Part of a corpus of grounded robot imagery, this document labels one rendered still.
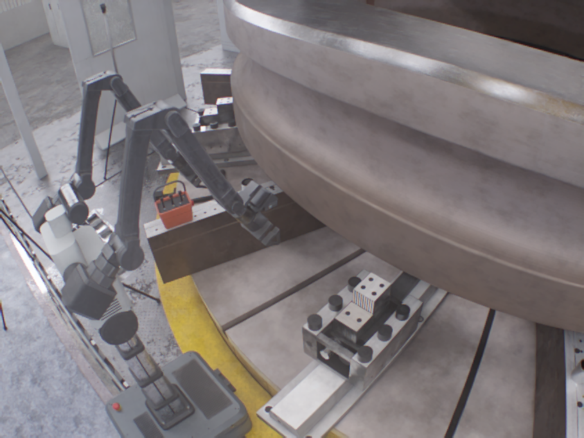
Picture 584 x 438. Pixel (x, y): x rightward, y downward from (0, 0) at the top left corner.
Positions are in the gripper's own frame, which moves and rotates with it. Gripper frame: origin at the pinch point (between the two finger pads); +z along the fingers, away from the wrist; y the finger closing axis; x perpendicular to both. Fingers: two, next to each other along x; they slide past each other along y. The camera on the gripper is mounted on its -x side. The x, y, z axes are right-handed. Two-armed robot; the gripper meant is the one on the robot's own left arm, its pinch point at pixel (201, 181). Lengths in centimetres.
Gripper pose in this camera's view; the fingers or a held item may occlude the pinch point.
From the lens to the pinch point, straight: 183.4
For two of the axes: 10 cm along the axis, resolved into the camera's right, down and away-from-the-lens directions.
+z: 4.2, 4.2, 8.1
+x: -6.3, 7.7, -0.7
